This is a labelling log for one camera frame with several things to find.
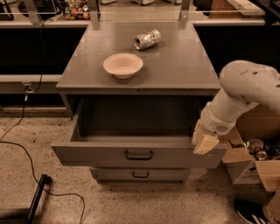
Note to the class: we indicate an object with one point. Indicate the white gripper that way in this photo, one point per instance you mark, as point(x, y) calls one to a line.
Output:
point(213, 123)

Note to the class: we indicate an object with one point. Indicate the grey top drawer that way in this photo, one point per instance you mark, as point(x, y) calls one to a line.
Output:
point(136, 131)

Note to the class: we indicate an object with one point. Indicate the grey drawer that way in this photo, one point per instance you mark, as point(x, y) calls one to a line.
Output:
point(136, 131)
point(140, 174)

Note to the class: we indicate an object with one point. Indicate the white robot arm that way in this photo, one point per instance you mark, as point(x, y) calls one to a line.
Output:
point(243, 86)

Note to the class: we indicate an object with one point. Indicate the grey metal drawer cabinet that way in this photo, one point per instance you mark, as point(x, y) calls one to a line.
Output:
point(176, 66)

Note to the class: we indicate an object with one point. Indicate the grey bottom drawer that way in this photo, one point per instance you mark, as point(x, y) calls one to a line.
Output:
point(140, 174)

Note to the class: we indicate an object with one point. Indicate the brown cardboard box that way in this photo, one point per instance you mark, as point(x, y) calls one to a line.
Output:
point(243, 169)

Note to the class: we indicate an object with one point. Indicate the cans in cardboard box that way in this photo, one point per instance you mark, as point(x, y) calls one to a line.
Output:
point(262, 150)

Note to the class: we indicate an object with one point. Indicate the black white shoe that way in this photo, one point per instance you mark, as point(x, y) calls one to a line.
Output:
point(250, 212)

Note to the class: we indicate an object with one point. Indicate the white paper bowl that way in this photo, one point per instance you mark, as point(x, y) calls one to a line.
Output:
point(123, 65)

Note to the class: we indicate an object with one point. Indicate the crushed silver soda can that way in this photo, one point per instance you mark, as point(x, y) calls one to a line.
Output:
point(147, 40)

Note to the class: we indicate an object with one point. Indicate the black metal stand leg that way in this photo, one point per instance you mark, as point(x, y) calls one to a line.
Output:
point(44, 180)

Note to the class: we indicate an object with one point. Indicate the colourful cans on shelf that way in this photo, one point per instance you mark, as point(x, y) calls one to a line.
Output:
point(76, 10)

